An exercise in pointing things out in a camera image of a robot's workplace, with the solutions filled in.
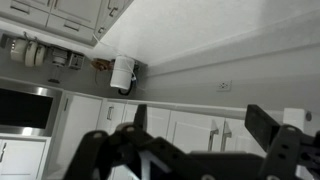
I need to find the white cupboard door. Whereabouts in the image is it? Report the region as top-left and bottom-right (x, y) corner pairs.
(123, 103), (172, 143)
(283, 107), (306, 134)
(96, 99), (126, 134)
(165, 109), (225, 154)
(222, 117), (284, 158)

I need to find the silver toaster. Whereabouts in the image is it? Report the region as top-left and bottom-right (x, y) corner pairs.
(68, 52), (85, 71)

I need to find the white cabinet above microwave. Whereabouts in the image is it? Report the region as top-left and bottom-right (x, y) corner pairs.
(0, 137), (47, 180)

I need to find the silver cupboard door handle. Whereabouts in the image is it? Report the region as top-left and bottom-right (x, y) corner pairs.
(207, 119), (220, 152)
(106, 105), (115, 122)
(220, 119), (233, 153)

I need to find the silver drawer handle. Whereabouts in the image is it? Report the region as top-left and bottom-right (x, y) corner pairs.
(62, 20), (81, 32)
(9, 3), (31, 15)

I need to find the white tall cabinet panel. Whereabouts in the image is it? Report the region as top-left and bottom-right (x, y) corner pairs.
(54, 93), (103, 169)

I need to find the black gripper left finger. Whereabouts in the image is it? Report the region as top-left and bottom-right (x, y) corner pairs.
(63, 104), (201, 180)

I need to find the white drawer front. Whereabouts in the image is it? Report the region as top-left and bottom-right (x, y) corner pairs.
(0, 0), (50, 30)
(45, 13), (95, 44)

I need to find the white wall outlet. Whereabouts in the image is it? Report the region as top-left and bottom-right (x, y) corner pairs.
(216, 79), (233, 93)

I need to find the small grey countertop appliance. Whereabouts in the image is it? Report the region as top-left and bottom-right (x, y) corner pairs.
(50, 46), (70, 68)

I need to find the white lower cabinet door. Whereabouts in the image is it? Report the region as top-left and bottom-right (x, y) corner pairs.
(49, 0), (104, 29)

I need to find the stainless steel microwave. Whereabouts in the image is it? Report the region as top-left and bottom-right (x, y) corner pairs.
(0, 77), (64, 138)

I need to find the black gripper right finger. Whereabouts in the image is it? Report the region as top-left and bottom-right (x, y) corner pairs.
(244, 104), (320, 180)

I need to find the brown basket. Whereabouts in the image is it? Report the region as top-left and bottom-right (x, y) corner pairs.
(91, 57), (115, 73)

